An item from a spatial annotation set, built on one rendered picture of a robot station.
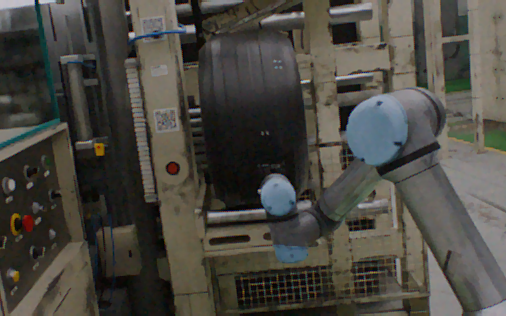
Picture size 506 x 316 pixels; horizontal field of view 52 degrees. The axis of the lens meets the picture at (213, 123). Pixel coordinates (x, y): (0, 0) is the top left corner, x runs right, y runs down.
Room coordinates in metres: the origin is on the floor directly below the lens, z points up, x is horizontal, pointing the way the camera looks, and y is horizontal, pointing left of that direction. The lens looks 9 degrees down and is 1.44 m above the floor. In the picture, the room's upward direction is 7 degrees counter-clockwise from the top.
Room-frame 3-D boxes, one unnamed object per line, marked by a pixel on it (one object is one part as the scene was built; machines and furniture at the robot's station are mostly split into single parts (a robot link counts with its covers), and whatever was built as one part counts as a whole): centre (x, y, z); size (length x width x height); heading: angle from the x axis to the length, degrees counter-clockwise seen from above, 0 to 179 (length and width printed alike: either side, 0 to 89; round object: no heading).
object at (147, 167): (1.67, 0.23, 1.19); 0.05 x 0.04 x 0.48; 176
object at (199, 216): (1.71, 0.07, 0.90); 0.40 x 0.03 x 0.10; 176
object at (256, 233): (1.56, -0.10, 0.84); 0.36 x 0.09 x 0.06; 86
